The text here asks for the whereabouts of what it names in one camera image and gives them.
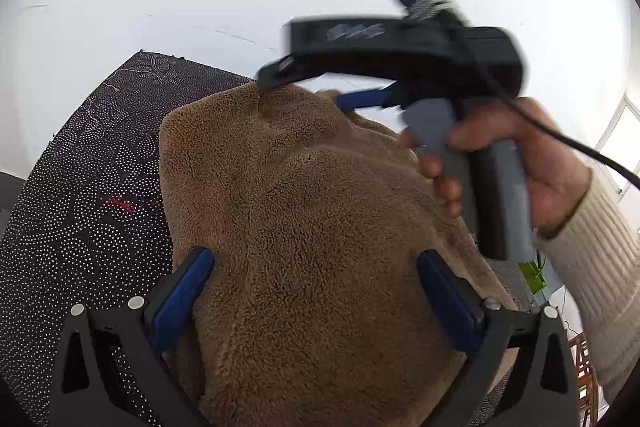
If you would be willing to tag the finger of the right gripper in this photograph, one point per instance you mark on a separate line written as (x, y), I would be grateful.
(287, 70)
(378, 97)

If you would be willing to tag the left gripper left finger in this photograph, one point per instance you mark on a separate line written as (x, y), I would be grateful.
(87, 389)

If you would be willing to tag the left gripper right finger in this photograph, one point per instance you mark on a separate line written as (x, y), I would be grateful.
(541, 388)

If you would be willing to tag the brown fleece garment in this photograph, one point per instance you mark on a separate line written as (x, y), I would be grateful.
(314, 314)

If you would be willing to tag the right beige knit sleeve forearm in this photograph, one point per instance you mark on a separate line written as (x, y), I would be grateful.
(596, 255)

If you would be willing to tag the wooden chair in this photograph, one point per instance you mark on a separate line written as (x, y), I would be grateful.
(587, 386)

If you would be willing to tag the green paper bag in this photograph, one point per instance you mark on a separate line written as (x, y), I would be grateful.
(533, 273)

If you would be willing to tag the black patterned table cloth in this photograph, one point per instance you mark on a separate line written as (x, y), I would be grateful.
(89, 226)

